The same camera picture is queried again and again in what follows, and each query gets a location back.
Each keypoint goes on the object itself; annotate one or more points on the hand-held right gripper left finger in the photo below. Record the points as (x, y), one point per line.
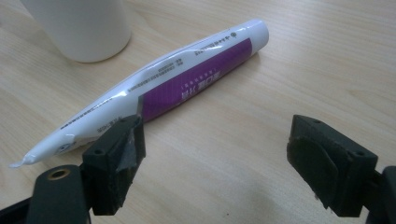
(112, 168)

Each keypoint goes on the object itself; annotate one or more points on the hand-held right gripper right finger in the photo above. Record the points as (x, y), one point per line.
(330, 168)

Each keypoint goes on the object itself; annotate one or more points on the white cup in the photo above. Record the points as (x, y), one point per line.
(84, 28)

